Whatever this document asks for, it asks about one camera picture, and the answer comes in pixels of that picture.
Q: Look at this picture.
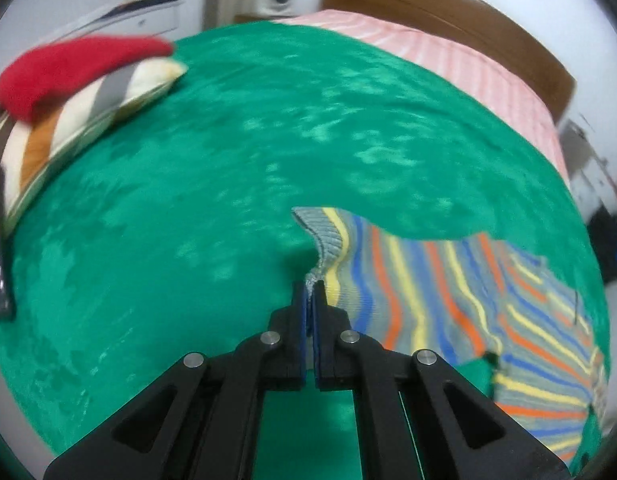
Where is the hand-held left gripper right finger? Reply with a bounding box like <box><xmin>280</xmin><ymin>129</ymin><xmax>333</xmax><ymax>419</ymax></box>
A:
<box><xmin>313</xmin><ymin>281</ymin><xmax>572</xmax><ymax>480</ymax></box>

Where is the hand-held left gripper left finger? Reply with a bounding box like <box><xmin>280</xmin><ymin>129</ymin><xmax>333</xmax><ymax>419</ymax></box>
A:
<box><xmin>43</xmin><ymin>281</ymin><xmax>310</xmax><ymax>480</ymax></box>

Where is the striped knit sweater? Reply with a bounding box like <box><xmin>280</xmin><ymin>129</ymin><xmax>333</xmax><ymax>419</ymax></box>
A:
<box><xmin>292</xmin><ymin>206</ymin><xmax>609</xmax><ymax>466</ymax></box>

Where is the green plush blanket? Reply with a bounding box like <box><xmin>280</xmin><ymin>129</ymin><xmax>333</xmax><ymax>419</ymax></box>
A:
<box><xmin>0</xmin><ymin>22</ymin><xmax>612</xmax><ymax>480</ymax></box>

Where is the black and blue bag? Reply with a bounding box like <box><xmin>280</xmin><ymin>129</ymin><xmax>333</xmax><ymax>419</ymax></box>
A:
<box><xmin>586</xmin><ymin>204</ymin><xmax>617</xmax><ymax>286</ymax></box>

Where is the pink striped bed sheet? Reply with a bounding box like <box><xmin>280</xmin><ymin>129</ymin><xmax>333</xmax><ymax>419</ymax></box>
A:
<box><xmin>273</xmin><ymin>9</ymin><xmax>570</xmax><ymax>186</ymax></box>

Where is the striped pillow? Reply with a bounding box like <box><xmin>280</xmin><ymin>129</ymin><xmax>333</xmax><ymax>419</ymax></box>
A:
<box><xmin>0</xmin><ymin>57</ymin><xmax>189</xmax><ymax>233</ymax></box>

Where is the white cabinet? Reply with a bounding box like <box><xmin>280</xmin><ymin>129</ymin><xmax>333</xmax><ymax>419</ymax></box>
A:
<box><xmin>559</xmin><ymin>114</ymin><xmax>617</xmax><ymax>223</ymax></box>

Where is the red cloth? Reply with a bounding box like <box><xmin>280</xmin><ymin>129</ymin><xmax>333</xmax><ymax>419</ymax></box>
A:
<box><xmin>0</xmin><ymin>35</ymin><xmax>175</xmax><ymax>123</ymax></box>

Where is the brown wooden headboard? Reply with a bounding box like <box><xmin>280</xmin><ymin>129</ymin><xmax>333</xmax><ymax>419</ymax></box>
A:
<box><xmin>323</xmin><ymin>0</ymin><xmax>575</xmax><ymax>123</ymax></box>

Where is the white air conditioner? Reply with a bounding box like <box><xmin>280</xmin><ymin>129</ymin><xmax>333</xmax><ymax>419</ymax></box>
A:
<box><xmin>53</xmin><ymin>0</ymin><xmax>182</xmax><ymax>43</ymax></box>

